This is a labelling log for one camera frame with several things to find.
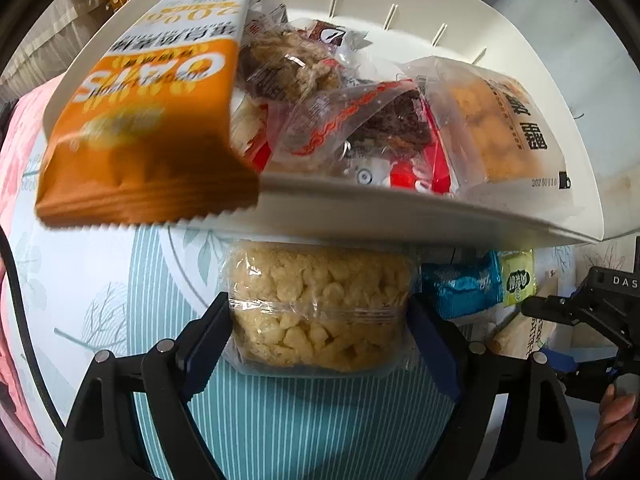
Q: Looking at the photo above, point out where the blue foil snack packet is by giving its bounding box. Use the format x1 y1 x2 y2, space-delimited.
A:
421 252 504 320

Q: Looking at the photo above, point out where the black cable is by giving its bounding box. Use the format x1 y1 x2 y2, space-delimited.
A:
0 226 68 436

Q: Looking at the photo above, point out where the beige biscuit packet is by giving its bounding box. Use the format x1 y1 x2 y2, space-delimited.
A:
485 302 556 359

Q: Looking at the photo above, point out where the puffed rice cake pack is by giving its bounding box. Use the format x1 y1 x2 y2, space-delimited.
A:
220 240 418 377

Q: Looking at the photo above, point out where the clear-wrapped nut cake snack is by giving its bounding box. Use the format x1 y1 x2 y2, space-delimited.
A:
238 28 346 104

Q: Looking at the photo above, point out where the green snack packet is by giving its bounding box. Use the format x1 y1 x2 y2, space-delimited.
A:
499 250 537 307

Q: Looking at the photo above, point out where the golden cookies clear pack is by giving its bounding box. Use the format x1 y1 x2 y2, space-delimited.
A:
401 55 572 191

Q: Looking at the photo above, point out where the red-edged dark fruit snack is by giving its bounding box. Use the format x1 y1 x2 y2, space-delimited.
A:
267 79 451 195

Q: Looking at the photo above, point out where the pink blanket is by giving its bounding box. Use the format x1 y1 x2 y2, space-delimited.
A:
1 76 61 479

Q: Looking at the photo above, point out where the beige covered furniture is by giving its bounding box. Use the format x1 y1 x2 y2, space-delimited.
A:
1 0 112 102

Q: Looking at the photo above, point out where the white plastic storage bin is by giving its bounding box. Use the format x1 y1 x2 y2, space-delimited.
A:
35 0 604 249

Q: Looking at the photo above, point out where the orange white oats bar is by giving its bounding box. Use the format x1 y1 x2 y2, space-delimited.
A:
35 0 259 228

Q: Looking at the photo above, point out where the person's right hand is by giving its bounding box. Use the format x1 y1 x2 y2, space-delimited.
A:
586 385 638 479

